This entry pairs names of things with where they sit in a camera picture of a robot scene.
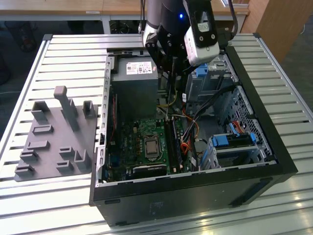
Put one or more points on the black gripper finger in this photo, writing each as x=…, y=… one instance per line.
x=152, y=45
x=182, y=66

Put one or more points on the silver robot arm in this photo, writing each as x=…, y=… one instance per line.
x=152, y=14

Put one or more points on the blue RAM stick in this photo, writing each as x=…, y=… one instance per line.
x=178, y=147

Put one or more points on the black RAM slot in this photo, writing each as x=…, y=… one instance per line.
x=172, y=147
x=167, y=147

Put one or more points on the RAM slot white latches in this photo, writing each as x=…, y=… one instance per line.
x=169, y=147

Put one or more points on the blue drive latch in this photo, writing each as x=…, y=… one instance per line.
x=201, y=71

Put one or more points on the grey metal drive cage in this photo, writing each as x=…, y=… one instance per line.
x=210, y=83

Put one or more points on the grey power supply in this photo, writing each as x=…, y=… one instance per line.
x=132, y=93

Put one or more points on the hard disk in blue carrier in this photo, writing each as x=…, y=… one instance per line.
x=220, y=142

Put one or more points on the silver CPU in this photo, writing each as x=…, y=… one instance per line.
x=152, y=147

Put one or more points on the green motherboard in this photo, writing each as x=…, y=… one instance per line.
x=127, y=142

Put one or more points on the wooden desk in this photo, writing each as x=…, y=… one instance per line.
x=61, y=7

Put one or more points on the wooden cabinet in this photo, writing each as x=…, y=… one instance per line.
x=281, y=24

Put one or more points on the black graphics card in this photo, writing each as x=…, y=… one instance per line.
x=149, y=171

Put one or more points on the grey parts rack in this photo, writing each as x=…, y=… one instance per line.
x=53, y=137

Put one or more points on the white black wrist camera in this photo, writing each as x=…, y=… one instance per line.
x=203, y=49

